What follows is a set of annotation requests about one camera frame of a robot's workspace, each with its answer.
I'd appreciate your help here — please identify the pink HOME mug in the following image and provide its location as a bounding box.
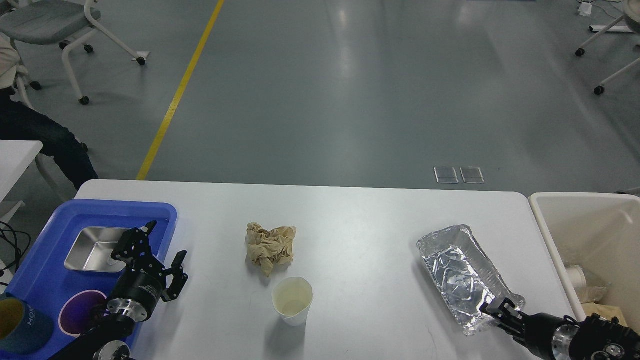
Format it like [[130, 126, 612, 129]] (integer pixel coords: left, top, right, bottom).
[[57, 289, 107, 338]]

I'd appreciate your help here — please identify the right floor socket plate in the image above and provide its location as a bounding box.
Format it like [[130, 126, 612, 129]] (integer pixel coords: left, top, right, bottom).
[[459, 166, 485, 184]]

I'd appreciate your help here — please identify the person in dark trousers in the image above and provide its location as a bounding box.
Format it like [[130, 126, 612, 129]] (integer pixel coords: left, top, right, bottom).
[[0, 38, 99, 190]]

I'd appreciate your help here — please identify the crumpled brown paper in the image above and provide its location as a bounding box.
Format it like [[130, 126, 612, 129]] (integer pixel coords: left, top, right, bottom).
[[246, 222, 297, 278]]

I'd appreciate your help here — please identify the teal HOME mug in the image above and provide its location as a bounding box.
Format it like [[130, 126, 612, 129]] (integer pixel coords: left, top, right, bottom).
[[0, 293, 54, 356]]

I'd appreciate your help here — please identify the aluminium foil tray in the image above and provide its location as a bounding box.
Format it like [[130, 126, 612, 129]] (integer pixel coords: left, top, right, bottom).
[[416, 224, 526, 337]]

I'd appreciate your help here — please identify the white chair top right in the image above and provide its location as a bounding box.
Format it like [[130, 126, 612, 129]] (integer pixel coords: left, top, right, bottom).
[[574, 0, 640, 96]]

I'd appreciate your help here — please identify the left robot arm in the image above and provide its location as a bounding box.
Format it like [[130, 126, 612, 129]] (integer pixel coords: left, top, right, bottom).
[[51, 220, 189, 360]]

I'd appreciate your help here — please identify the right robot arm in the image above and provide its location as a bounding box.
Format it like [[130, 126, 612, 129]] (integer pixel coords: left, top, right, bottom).
[[480, 297, 640, 360]]

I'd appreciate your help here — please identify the floor socket plate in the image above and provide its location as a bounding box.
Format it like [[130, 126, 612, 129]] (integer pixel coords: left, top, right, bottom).
[[433, 166, 460, 185], [459, 166, 485, 184]]

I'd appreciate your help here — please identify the blue plastic tray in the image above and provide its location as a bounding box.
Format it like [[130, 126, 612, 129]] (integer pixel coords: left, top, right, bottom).
[[1, 199, 178, 360]]

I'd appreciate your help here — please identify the brown paper in bin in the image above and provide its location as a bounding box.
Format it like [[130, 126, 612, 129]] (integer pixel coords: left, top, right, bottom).
[[580, 302, 640, 332]]

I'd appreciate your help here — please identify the stainless steel rectangular dish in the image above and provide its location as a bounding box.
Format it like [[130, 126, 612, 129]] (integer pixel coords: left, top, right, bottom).
[[64, 227, 127, 273]]

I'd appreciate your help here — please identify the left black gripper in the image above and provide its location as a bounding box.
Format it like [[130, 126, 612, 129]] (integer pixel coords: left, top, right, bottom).
[[106, 220, 189, 322]]

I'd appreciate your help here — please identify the left floor socket plate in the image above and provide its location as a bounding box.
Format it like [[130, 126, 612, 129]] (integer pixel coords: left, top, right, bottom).
[[433, 166, 460, 185]]

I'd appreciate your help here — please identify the clear plastic bottle in bin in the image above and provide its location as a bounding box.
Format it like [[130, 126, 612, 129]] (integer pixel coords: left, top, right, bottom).
[[565, 265, 610, 304]]

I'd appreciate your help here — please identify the beige plastic bin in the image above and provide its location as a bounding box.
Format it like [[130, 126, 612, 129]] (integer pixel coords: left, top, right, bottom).
[[529, 193, 640, 322]]

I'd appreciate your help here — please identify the white paper cup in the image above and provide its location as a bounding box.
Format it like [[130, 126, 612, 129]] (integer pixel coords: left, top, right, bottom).
[[271, 276, 314, 327]]

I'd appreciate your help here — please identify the white side table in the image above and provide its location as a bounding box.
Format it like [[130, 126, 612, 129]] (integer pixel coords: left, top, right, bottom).
[[0, 140, 42, 201]]

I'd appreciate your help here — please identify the grey office chair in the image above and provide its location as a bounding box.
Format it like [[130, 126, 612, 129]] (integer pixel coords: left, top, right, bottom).
[[0, 0, 147, 106]]

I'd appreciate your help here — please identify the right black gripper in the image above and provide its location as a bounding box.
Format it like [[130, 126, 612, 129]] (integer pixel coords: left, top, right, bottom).
[[479, 297, 573, 360]]

